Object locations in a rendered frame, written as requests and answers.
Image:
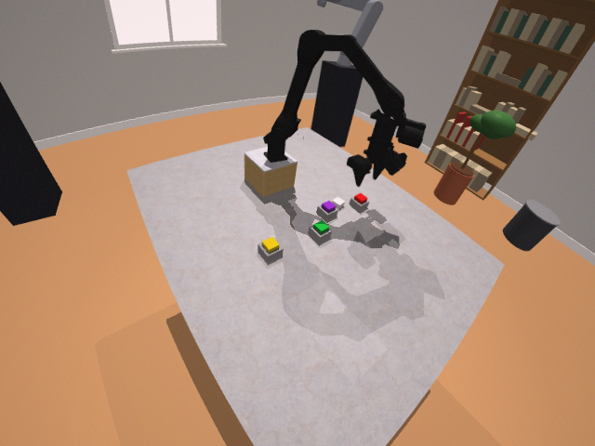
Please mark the yellow button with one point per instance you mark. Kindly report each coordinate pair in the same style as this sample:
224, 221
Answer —
270, 249

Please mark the red button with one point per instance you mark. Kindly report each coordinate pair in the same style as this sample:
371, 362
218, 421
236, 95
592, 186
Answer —
359, 202

